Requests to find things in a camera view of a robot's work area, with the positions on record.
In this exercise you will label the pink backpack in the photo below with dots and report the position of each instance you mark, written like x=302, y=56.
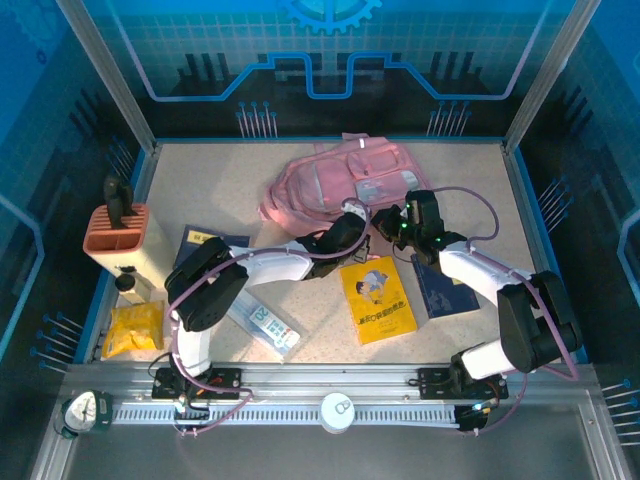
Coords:
x=310, y=185

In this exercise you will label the yellow paperback book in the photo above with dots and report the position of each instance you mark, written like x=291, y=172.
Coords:
x=380, y=312

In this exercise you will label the clear pack of pens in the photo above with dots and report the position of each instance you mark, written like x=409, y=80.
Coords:
x=270, y=325

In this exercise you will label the dark blue book yellow label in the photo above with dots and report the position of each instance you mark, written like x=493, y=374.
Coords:
x=200, y=236

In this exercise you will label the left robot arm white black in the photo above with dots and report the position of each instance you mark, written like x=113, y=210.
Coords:
x=280, y=267

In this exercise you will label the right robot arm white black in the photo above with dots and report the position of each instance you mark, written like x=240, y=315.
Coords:
x=475, y=275

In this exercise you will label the white round tin can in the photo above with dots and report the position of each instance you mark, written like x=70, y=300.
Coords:
x=338, y=412

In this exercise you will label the beige knife block orange rim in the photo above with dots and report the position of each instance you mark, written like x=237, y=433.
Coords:
x=145, y=250

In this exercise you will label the yellow snack bag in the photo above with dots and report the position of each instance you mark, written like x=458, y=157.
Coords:
x=132, y=330

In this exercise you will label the green alarm clock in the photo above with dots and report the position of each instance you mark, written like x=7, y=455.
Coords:
x=82, y=412

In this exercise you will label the aluminium front rail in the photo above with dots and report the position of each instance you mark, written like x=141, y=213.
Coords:
x=325, y=377

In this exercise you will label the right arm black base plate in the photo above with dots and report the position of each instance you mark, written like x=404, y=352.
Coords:
x=432, y=382

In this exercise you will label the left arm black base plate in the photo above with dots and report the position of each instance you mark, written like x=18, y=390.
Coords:
x=227, y=382

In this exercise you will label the aluminium frame post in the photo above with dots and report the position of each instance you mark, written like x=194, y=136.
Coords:
x=115, y=90
x=545, y=85

